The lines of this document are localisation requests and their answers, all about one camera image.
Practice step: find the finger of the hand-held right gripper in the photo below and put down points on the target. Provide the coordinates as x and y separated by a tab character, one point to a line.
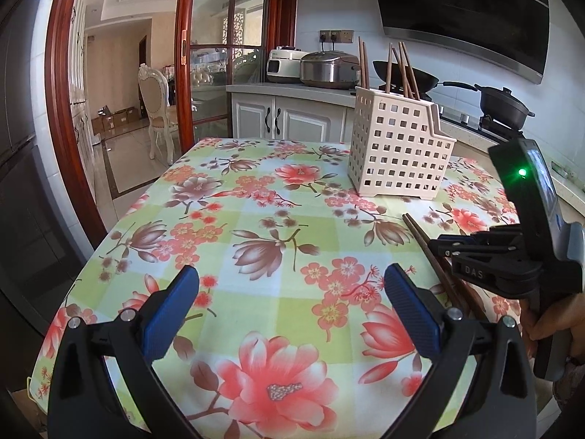
475	240
502	270

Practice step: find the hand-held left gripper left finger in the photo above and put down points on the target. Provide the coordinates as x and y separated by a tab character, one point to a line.
171	311

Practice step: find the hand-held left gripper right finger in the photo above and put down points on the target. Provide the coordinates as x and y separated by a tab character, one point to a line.
411	311

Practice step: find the dark wooden chopstick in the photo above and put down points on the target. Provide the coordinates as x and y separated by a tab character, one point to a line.
421	242
428	240

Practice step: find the beige perforated utensil holder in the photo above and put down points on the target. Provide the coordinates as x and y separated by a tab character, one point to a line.
393	146

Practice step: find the bunch of brown chopsticks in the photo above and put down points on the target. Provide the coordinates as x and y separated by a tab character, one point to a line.
364	68

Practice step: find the person's right hand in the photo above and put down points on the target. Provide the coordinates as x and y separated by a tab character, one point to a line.
528	329

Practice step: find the black lidded pot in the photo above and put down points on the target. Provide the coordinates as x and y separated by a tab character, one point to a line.
502	105

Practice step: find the black gas stove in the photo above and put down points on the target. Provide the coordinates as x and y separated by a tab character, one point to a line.
461	116

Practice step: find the floral tablecloth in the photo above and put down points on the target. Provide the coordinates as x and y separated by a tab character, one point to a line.
274	219

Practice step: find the black wok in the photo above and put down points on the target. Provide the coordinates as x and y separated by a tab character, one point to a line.
425	80

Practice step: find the dark glossy refrigerator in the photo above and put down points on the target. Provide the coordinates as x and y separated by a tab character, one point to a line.
32	192

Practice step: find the black range hood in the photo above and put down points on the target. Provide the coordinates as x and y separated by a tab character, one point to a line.
457	4

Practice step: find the cardboard boxes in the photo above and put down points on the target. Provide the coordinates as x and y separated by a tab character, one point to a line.
114	119

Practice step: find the white ornate dining chair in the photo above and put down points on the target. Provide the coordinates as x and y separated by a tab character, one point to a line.
157	96

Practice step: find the white base cabinet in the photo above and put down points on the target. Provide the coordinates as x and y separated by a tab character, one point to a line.
297	119

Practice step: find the silver rice cooker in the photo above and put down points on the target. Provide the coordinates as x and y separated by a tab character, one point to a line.
327	71

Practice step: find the red wooden glass door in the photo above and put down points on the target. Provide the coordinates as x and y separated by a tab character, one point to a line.
185	77

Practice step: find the white hallway cabinet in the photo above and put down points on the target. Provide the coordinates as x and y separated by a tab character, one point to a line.
80	77

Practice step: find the white rice cooker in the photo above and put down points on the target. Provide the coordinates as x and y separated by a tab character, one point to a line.
283	64

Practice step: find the wall power outlet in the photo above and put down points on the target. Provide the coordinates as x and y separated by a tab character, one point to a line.
338	35

